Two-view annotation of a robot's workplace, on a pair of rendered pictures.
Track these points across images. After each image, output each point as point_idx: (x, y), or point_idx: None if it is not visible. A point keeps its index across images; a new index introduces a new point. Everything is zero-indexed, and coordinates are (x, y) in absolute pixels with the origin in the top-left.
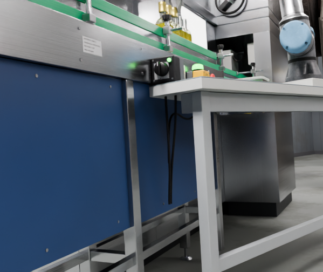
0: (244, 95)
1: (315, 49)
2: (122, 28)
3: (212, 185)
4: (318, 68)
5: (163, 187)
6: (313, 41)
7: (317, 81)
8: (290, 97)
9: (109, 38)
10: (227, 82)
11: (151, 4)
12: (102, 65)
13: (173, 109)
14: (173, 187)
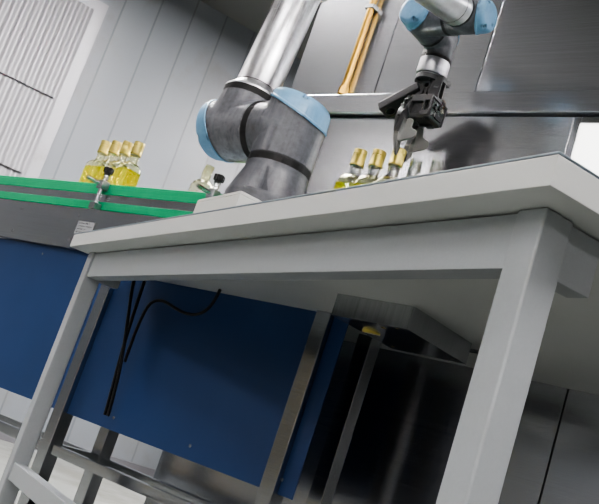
0: (120, 253)
1: (264, 132)
2: (139, 207)
3: (48, 365)
4: (240, 174)
5: (122, 396)
6: (245, 119)
7: (204, 204)
8: (171, 248)
9: (106, 218)
10: (86, 236)
11: (436, 155)
12: None
13: (191, 302)
14: (142, 409)
